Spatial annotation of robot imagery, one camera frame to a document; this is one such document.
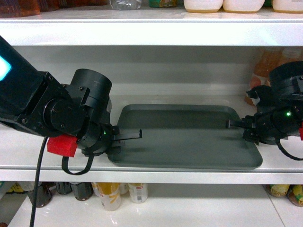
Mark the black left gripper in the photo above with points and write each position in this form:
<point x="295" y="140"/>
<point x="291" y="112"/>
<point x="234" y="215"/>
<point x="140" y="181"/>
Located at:
<point x="100" y="137"/>

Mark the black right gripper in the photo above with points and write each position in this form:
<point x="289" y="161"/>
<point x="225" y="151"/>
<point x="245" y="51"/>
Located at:
<point x="268" y="127"/>

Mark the grey metal tray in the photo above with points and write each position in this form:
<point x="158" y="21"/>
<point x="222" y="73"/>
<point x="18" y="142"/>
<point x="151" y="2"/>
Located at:
<point x="231" y="155"/>

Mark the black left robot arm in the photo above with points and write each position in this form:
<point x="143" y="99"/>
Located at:
<point x="73" y="116"/>

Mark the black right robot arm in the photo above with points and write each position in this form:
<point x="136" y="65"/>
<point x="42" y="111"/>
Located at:
<point x="286" y="87"/>

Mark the white label drink bottle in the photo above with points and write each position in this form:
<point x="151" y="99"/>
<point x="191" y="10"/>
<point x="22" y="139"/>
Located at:
<point x="138" y="192"/>

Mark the yellow drink bottle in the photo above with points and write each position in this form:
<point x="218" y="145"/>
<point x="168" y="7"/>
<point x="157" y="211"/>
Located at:
<point x="110" y="195"/>

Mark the red block on left wrist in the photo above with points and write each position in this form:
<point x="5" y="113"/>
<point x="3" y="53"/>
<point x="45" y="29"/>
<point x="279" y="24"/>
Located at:
<point x="63" y="145"/>

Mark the white store shelf unit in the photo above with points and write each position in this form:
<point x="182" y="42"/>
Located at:
<point x="167" y="56"/>

